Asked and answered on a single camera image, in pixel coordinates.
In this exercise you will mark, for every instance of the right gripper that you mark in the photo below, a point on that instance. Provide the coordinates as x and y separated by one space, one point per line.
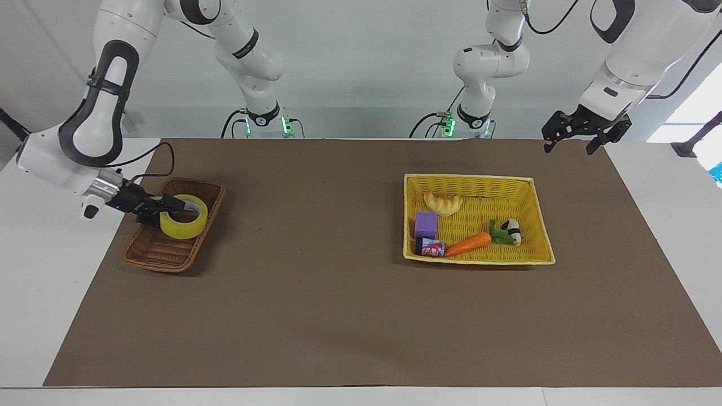
127 198

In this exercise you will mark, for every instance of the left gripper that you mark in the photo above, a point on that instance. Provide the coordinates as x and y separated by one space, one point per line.
595 120

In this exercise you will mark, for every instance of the yellow tape roll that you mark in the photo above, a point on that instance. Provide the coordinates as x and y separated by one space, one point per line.
186 224

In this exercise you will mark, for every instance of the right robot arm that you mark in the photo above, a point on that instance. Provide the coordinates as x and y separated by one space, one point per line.
101 121

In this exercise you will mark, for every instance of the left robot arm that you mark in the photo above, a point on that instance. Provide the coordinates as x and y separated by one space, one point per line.
626 62

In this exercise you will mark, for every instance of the brown wicker basket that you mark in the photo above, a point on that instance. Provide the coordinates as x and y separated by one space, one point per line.
163 251

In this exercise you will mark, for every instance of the yellow woven basket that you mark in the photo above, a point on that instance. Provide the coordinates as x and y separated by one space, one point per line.
479 217

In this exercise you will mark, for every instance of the black stand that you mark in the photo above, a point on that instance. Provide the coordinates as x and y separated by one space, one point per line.
696 140

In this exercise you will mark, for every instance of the black and white toy sushi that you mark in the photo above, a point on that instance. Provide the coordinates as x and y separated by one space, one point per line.
513 229

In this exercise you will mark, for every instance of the blue object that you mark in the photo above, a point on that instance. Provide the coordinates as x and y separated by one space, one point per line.
716 172

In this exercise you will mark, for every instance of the toy croissant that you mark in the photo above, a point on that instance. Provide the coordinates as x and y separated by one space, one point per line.
443 203

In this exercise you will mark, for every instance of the toy carrot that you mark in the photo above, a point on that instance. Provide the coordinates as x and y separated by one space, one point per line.
471 242

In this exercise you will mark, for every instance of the purple cube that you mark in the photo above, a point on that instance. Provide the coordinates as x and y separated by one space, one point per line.
426 225

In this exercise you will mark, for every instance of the small printed can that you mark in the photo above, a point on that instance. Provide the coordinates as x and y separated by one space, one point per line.
430 247

